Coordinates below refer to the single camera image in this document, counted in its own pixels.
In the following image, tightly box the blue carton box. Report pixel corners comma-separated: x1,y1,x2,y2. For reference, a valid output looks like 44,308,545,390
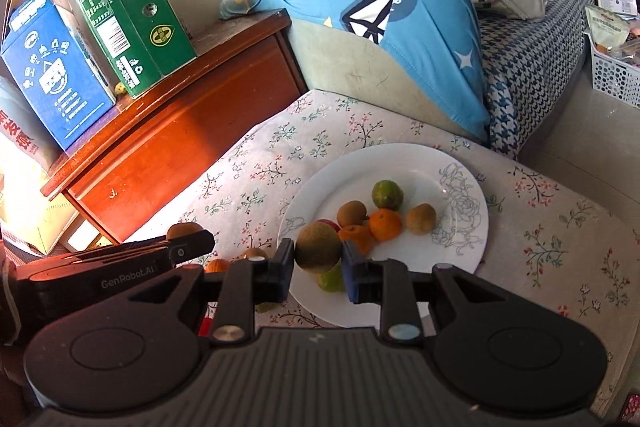
0,0,117,152

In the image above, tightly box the blue printed pillow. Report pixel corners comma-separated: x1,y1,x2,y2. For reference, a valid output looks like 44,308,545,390
218,0,491,144

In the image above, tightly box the green snack packet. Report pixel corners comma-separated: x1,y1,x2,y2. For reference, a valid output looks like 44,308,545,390
584,4,632,58

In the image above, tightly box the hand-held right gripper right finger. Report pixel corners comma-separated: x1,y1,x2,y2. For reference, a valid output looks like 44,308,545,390
342,241,506,343

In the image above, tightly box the white perforated basket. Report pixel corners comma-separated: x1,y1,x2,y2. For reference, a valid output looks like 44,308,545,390
582,32,640,108

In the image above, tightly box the cardboard box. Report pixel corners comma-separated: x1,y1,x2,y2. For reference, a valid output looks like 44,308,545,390
0,184,83,258

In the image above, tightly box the houndstooth sofa blanket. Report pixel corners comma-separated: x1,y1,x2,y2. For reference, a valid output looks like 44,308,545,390
475,0,603,160

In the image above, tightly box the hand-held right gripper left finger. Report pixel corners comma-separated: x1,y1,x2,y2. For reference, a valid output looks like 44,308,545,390
120,237,296,345

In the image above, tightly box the green carton box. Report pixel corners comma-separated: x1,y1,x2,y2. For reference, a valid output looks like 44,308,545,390
72,0,198,99

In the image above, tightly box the wooden cabinet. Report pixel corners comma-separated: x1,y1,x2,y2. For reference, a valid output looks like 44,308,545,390
40,9,308,245

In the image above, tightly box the white floral plate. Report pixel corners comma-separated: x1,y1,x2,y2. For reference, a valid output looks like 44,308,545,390
276,143,490,328

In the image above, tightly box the green tangerine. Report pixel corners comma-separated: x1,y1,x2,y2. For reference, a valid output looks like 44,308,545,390
371,179,405,212

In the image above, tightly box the white red printed bag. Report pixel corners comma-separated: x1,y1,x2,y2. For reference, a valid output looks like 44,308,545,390
0,76,57,175

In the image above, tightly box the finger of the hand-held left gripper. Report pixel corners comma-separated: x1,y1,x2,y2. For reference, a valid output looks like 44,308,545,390
166,229,216,266

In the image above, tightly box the floral tablecloth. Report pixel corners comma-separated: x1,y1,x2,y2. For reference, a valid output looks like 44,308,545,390
125,89,633,408

